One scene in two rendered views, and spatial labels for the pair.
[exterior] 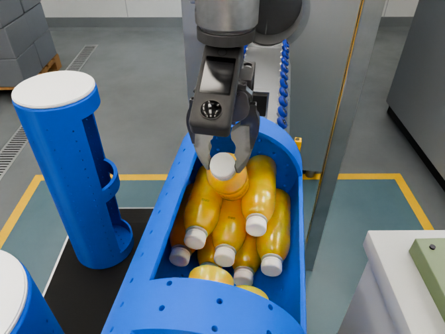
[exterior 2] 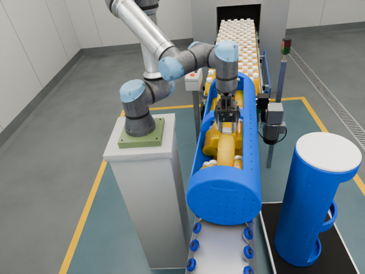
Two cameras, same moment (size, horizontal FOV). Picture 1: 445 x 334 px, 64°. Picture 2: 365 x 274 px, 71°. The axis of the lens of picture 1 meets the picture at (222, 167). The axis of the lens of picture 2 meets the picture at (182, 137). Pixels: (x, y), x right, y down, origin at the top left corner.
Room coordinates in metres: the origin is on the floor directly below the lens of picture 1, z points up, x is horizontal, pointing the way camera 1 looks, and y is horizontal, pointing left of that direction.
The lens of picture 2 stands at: (1.25, -0.09, 1.91)
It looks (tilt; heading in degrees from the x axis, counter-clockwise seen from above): 38 degrees down; 187
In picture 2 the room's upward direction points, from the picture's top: 8 degrees counter-clockwise
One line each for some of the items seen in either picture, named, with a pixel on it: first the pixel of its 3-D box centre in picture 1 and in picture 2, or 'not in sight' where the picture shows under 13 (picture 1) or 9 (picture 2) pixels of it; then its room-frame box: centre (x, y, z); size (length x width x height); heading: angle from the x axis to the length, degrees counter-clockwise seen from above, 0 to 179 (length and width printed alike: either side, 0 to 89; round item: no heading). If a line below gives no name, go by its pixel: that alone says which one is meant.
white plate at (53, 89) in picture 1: (54, 88); not in sight; (1.15, 0.60, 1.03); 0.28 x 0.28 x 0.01
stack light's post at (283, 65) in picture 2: not in sight; (275, 121); (-0.60, 0.52, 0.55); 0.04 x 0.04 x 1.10; 81
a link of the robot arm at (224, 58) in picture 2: not in sight; (225, 60); (0.44, -0.01, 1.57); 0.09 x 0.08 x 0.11; 44
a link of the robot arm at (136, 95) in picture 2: not in sight; (135, 97); (0.23, -0.40, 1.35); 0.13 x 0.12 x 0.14; 134
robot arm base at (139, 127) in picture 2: not in sight; (138, 119); (0.24, -0.40, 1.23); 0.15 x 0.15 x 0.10
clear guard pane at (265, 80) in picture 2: not in sight; (264, 92); (-0.87, 0.47, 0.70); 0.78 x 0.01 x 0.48; 171
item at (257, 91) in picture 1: (252, 111); not in sight; (1.03, -0.10, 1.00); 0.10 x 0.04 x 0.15; 81
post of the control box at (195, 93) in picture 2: not in sight; (198, 136); (-0.53, -0.15, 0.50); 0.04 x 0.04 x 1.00; 81
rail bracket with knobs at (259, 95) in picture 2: not in sight; (262, 101); (-0.29, 0.31, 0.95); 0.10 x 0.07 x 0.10; 81
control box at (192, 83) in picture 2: not in sight; (194, 78); (-0.53, -0.15, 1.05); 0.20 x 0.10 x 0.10; 171
